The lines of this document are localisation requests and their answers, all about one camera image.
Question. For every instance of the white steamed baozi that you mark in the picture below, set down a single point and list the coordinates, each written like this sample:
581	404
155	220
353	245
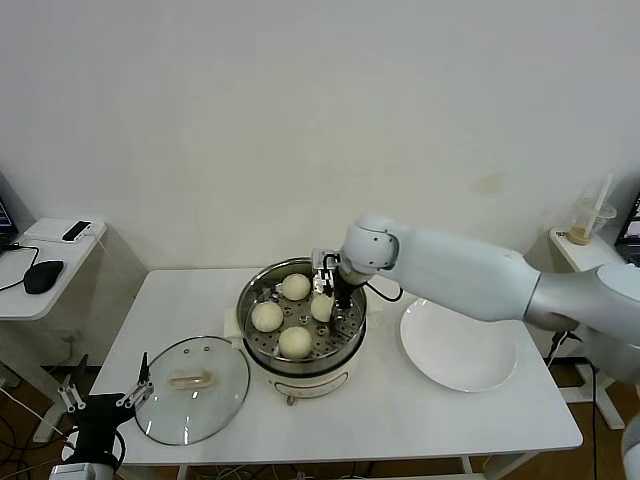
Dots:
296	287
267	317
320	308
295	342

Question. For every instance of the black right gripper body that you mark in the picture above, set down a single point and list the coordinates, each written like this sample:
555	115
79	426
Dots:
341	285

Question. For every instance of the white side desk with mouse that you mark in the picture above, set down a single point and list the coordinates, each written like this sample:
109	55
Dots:
75	260

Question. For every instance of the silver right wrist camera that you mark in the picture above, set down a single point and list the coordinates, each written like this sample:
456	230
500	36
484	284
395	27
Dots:
320	260

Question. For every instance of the black computer mouse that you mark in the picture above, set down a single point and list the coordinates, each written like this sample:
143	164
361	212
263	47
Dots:
44	276

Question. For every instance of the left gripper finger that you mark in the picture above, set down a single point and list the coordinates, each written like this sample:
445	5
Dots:
144	382
72	397

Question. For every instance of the white round plate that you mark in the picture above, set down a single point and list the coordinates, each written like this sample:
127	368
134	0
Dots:
457	350

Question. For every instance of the black laptop beside cup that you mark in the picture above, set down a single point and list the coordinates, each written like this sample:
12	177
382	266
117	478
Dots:
631	225

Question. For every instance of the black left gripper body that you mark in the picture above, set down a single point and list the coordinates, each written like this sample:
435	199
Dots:
102	425

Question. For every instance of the white device with black screen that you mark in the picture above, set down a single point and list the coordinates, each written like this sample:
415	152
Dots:
77	231

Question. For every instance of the stainless steel steamer basket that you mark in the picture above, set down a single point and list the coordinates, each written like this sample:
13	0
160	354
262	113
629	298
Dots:
345	335

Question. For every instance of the cream white electric cooker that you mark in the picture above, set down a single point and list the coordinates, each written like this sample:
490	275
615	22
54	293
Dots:
305	382

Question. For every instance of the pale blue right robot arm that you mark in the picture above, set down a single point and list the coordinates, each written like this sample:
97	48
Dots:
460	275

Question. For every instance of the black laptop beside mouse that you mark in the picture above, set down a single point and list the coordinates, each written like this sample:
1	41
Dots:
6	220

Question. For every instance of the wall power socket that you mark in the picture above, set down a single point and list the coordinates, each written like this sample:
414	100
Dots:
70	339

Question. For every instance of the clear plastic drink cup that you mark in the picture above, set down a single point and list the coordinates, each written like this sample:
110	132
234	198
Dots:
582	225

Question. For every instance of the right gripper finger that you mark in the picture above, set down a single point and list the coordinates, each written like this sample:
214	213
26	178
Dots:
322	286
342	310

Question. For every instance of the black flat floor bar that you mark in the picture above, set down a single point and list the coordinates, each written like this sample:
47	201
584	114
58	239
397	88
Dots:
575	363

